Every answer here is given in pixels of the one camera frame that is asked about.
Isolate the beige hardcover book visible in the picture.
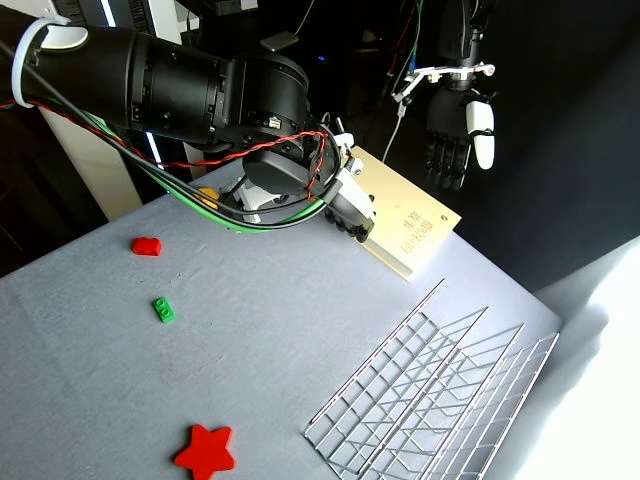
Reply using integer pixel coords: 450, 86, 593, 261
344, 146, 462, 282

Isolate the small grey flat box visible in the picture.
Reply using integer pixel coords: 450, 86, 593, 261
259, 30, 300, 53

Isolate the grey tablecloth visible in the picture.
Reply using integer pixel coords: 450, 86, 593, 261
0, 162, 564, 480

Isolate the red toy block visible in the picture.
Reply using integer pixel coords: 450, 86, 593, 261
131, 236, 164, 257

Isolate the green toy block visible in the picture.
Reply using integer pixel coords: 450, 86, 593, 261
151, 296, 177, 325

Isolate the red star toy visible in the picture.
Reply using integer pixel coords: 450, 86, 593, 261
173, 423, 237, 480

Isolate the thin white cable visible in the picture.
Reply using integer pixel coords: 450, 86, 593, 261
293, 0, 317, 36

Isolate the wire dish rack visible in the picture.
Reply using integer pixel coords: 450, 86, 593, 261
303, 278, 561, 480

